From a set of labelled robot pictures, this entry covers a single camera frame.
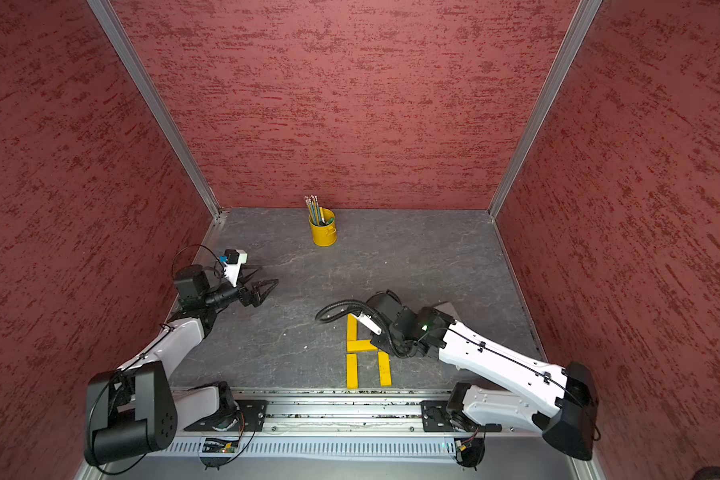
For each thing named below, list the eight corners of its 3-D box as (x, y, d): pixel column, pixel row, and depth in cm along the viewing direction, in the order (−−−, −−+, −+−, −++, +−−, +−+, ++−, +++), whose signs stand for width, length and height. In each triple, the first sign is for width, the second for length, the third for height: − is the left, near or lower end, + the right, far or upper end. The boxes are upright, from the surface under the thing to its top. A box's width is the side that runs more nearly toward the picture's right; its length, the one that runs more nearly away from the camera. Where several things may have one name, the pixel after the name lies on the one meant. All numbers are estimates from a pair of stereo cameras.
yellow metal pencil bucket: (310, 246, 111) (306, 228, 103) (314, 227, 117) (310, 208, 109) (335, 246, 111) (333, 228, 103) (337, 227, 117) (335, 208, 109)
